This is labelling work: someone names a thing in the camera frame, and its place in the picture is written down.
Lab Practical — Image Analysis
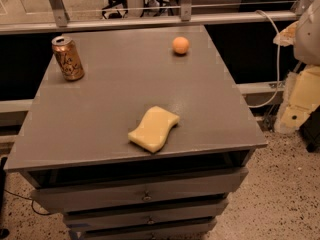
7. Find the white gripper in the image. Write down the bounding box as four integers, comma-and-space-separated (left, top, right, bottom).
274, 65, 320, 134

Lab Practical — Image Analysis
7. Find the yellow sponge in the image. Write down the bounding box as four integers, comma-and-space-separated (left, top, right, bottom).
128, 106, 180, 153

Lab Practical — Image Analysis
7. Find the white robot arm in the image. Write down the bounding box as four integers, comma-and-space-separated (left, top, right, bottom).
273, 0, 320, 134

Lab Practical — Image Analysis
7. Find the orange soda can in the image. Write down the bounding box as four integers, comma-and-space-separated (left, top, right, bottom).
51, 36, 85, 81

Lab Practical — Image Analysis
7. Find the orange ball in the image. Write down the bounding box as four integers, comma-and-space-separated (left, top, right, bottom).
172, 37, 189, 55

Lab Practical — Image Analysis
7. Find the top drawer knob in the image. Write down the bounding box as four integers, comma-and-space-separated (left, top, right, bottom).
142, 191, 152, 202

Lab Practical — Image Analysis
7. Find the drawer knob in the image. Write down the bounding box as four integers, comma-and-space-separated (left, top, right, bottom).
147, 217, 155, 225
142, 191, 152, 202

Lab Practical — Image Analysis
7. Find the middle drawer knob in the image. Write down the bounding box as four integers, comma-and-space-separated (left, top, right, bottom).
147, 217, 155, 225

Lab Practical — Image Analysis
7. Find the black office chair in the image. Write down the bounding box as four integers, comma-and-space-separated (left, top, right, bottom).
99, 0, 129, 20

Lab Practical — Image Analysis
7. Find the grey drawer cabinet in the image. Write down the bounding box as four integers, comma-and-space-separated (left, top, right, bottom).
6, 26, 266, 240

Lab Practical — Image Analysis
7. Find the white cable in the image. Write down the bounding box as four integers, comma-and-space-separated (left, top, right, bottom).
248, 9, 283, 109

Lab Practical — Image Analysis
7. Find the metal railing frame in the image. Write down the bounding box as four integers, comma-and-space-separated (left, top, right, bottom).
0, 0, 314, 34

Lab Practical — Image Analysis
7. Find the black floor cable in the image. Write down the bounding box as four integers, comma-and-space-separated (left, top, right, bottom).
3, 188, 53, 217

